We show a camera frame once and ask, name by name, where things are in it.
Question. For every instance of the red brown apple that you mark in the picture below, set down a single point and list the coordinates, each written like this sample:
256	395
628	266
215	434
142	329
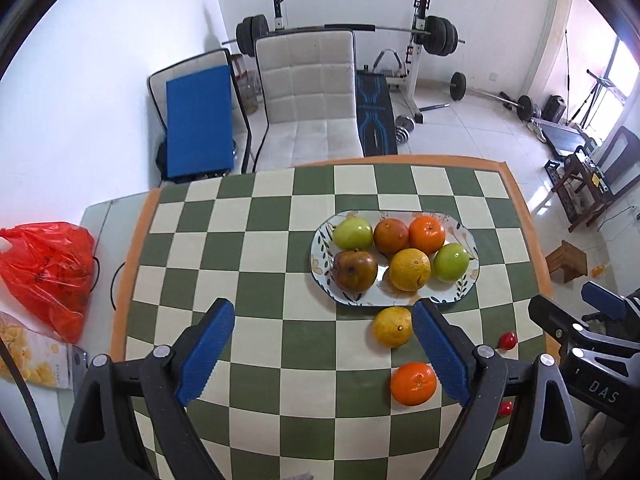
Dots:
354	270

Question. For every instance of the blue cushion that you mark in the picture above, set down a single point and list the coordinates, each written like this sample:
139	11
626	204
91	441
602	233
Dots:
199	124

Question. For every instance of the small red tomato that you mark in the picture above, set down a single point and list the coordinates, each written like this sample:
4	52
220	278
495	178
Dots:
505	408
508	341

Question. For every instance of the black blue weight bench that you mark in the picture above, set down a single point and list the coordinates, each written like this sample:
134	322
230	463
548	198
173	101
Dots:
375	116

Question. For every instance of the yellow lemon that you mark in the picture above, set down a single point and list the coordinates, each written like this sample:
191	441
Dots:
392	327

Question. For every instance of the dark orange fruit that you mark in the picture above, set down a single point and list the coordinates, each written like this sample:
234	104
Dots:
390	236

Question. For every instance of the dark wooden chair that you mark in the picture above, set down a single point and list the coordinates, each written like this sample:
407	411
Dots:
585	183

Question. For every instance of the yellow orange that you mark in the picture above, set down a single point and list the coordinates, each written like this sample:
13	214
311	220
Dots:
409	270

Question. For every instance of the green apple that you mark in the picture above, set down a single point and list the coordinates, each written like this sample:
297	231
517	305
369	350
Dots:
450	263
353	233

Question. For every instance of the bright orange mandarin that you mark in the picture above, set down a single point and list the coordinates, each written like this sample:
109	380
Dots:
427	234

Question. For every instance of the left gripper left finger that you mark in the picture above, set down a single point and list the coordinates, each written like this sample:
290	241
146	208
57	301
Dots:
103	440

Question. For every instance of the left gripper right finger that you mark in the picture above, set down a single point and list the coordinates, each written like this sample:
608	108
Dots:
542	439

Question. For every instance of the squat rack with barbell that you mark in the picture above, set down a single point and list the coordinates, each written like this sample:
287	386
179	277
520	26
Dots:
428	34

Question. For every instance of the small wooden stool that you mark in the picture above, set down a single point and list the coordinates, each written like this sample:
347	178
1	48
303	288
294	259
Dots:
569	260

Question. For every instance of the checkered green tablecloth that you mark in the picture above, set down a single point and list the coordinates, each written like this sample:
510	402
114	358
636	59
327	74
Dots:
302	387

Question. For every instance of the white padded chair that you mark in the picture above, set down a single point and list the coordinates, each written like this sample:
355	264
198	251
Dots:
309	88

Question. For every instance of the cereal box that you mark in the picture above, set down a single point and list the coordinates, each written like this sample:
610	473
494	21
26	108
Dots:
40	359

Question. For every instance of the red plastic bag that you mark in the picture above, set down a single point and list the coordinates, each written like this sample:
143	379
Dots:
49	269

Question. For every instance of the floor barbell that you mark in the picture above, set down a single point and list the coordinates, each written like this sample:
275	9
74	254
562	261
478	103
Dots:
524	106

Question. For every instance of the floral oval plate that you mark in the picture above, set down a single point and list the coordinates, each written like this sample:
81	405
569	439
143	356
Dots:
382	294

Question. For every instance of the dumbbell plates on floor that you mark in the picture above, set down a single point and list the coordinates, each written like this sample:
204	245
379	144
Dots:
404	126

